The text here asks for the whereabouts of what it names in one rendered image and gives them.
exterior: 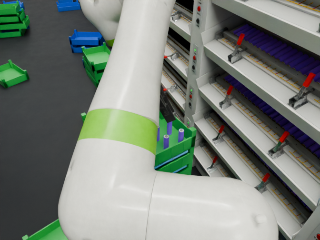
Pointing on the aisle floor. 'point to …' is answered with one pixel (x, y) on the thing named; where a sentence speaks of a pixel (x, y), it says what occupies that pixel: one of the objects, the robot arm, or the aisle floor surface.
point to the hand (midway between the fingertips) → (166, 109)
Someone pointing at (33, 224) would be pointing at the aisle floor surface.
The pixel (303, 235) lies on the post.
